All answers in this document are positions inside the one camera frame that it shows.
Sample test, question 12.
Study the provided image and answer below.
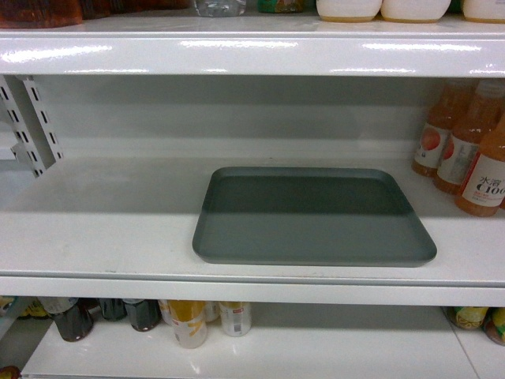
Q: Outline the grey rectangular serving tray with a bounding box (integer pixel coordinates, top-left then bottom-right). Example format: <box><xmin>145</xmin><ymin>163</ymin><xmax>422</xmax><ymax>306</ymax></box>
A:
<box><xmin>193</xmin><ymin>167</ymin><xmax>437</xmax><ymax>267</ymax></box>

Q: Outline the white label drink bottle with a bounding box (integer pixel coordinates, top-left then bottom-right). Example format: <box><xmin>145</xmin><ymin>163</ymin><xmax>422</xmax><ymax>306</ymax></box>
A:
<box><xmin>219</xmin><ymin>302</ymin><xmax>252</xmax><ymax>337</ymax></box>

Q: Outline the yellow juice bottle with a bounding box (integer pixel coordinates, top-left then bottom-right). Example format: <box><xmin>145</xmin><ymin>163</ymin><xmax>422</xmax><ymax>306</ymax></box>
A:
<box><xmin>168</xmin><ymin>300</ymin><xmax>208</xmax><ymax>349</ymax></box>

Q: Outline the white metal shelf unit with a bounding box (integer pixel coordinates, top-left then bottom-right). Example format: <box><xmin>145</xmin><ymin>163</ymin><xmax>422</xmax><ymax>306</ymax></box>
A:
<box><xmin>1</xmin><ymin>11</ymin><xmax>504</xmax><ymax>378</ymax></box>

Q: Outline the orange juice bottle back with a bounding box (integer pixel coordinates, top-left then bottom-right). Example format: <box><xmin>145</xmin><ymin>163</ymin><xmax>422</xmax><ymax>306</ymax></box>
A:
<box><xmin>411</xmin><ymin>79</ymin><xmax>475</xmax><ymax>177</ymax></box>

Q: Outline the orange juice bottle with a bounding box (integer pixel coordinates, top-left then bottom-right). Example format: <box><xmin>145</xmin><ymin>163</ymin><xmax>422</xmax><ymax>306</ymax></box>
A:
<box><xmin>433</xmin><ymin>79</ymin><xmax>504</xmax><ymax>194</ymax></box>
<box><xmin>454</xmin><ymin>115</ymin><xmax>504</xmax><ymax>217</ymax></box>
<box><xmin>411</xmin><ymin>79</ymin><xmax>475</xmax><ymax>177</ymax></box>

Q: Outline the orange juice bottle middle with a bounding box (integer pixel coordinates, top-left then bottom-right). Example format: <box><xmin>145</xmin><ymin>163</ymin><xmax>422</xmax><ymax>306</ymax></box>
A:
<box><xmin>433</xmin><ymin>79</ymin><xmax>504</xmax><ymax>194</ymax></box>

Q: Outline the dark soy sauce bottle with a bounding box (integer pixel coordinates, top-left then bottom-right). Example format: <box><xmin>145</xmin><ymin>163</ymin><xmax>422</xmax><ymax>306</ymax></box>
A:
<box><xmin>39</xmin><ymin>297</ymin><xmax>94</xmax><ymax>342</ymax></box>

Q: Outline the orange juice bottle front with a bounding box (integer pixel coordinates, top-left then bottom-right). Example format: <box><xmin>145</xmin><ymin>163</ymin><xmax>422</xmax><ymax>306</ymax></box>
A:
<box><xmin>454</xmin><ymin>115</ymin><xmax>504</xmax><ymax>217</ymax></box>

